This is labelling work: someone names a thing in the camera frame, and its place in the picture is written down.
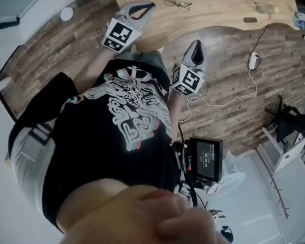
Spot black office chair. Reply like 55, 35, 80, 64
261, 93, 305, 146

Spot person's right forearm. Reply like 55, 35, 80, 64
164, 89, 190, 132

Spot person's face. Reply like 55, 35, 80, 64
54, 175, 269, 244

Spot white plastic bag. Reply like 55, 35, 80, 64
206, 147, 249, 199

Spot thin black round-frame glasses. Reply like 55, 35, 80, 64
163, 0, 193, 14

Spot thin black cable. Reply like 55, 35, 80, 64
253, 21, 270, 56

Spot black printed t-shirt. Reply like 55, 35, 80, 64
0, 49, 192, 243

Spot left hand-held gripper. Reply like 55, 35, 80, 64
100, 0, 157, 57

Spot person's left forearm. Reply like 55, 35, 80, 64
73, 44, 115, 101

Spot clear plastic object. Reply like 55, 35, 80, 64
252, 2, 280, 17

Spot white shelf unit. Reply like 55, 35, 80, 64
254, 123, 305, 176

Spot white round disc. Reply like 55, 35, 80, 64
59, 5, 74, 22

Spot grey shoulder strap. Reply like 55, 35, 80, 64
10, 113, 60, 165

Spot white cable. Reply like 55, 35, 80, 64
178, 62, 260, 130

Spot red thorny stick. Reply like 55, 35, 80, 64
236, 143, 297, 220

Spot white power adapter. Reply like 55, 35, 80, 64
248, 51, 262, 71

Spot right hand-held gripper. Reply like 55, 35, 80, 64
168, 37, 212, 98

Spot black screen device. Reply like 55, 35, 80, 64
184, 135, 226, 184

